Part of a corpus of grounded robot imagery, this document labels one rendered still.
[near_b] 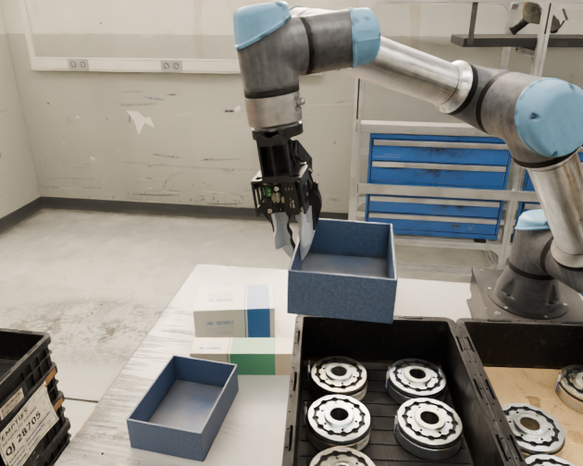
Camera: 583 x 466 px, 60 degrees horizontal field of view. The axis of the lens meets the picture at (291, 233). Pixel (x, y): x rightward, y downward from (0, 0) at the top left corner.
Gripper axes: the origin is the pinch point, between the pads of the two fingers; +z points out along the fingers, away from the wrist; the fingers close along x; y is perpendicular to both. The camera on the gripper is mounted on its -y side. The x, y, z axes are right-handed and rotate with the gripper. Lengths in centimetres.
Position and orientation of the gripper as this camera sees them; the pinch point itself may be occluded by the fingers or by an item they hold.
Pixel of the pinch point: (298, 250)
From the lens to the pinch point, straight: 79.4
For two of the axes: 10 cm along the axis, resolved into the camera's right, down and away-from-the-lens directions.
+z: 1.3, 9.2, 3.8
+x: 9.7, -0.5, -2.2
